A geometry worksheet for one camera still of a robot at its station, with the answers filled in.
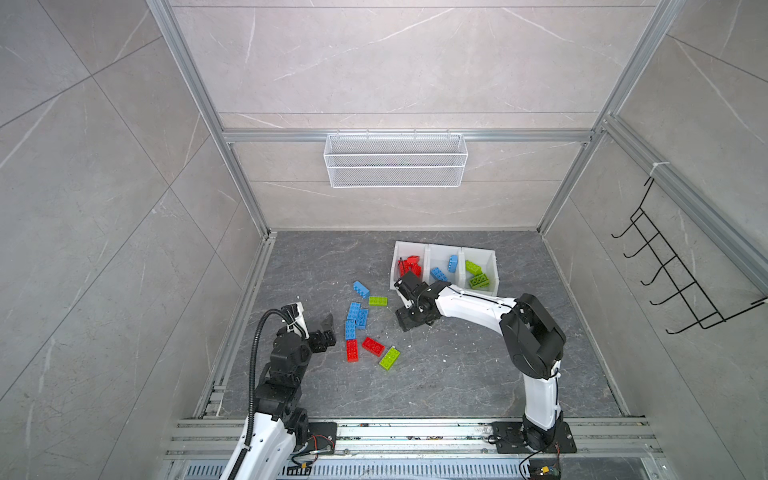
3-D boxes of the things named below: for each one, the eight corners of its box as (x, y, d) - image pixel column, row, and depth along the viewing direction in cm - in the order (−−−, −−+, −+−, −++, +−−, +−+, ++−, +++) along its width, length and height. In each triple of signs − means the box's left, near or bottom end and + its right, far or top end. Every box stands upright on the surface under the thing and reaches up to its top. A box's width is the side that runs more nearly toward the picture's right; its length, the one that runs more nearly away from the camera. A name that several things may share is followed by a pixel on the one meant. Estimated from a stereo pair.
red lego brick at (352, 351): (345, 362, 88) (344, 359, 86) (347, 342, 92) (346, 339, 90) (358, 362, 88) (357, 359, 86) (359, 342, 92) (359, 339, 90)
